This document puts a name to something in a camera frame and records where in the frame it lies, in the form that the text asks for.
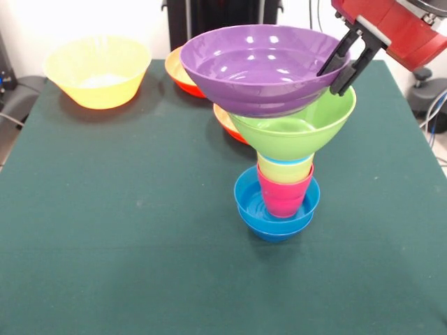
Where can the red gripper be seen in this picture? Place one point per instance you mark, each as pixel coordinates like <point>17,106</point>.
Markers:
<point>394,31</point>

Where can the purple bowl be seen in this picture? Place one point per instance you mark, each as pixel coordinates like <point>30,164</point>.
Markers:
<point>258,70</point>

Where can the light green bowl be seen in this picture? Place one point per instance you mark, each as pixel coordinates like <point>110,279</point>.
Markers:
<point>297,136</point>

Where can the light blue cup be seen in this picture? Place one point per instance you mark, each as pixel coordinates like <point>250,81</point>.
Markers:
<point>286,162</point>

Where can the yellow-green cup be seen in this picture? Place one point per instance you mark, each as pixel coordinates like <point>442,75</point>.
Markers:
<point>284,172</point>

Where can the orange bowl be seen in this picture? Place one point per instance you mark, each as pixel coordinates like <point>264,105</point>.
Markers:
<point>181,76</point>
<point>227,125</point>

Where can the red cup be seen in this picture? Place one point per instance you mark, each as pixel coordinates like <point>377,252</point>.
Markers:
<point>284,199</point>

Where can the light blue bowl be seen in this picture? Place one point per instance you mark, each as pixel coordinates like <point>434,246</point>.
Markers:
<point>244,206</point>

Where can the dark blue bowl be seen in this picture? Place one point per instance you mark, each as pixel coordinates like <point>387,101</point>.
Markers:
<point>276,234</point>

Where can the black knob clamp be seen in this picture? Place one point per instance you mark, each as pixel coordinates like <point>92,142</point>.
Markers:
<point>422,76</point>

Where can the black rounded base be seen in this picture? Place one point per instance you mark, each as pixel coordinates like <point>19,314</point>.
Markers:
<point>427,99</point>

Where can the large yellow bowl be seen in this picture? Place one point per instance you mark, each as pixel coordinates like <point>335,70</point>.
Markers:
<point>97,90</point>

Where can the dark green tablecloth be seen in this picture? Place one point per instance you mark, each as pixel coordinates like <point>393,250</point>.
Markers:
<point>223,279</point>

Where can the black chair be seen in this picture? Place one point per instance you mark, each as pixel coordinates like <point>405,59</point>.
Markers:
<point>21,94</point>

